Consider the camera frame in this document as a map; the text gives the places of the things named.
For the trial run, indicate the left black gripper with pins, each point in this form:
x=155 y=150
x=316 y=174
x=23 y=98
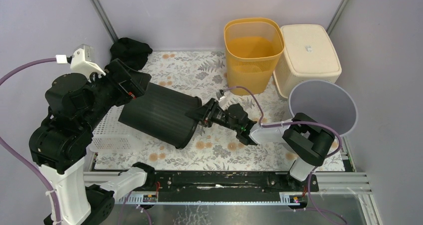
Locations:
x=128 y=86

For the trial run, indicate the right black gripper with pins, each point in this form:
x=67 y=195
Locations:
x=204 y=114

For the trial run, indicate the black round bucket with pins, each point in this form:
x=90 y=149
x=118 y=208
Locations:
x=161 y=113

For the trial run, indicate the white perforated basket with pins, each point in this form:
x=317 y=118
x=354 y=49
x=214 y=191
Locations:
x=112 y=136

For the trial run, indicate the yellow plastic waste basket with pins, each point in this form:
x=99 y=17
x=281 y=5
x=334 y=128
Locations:
x=253 y=47

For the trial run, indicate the grey bucket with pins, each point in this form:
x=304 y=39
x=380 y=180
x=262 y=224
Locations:
x=326 y=103

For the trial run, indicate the cream large container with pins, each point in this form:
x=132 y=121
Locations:
x=308 y=54

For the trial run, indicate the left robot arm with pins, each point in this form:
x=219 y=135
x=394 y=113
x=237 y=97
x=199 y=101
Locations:
x=77 y=104

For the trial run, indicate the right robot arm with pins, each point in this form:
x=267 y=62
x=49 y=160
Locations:
x=311 y=141

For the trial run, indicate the black crumpled cloth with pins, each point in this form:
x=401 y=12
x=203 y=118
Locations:
x=131 y=52

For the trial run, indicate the floral patterned table mat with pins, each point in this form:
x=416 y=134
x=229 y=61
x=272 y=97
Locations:
x=202 y=74

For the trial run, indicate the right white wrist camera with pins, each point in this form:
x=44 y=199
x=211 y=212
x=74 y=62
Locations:
x=221 y=97

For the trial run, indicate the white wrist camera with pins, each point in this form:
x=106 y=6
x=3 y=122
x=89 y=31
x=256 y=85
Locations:
x=82 y=61
x=221 y=97

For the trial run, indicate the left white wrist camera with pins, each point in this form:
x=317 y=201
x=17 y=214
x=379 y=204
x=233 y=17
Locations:
x=82 y=61

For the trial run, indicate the aluminium frame rail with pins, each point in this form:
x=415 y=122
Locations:
x=334 y=183

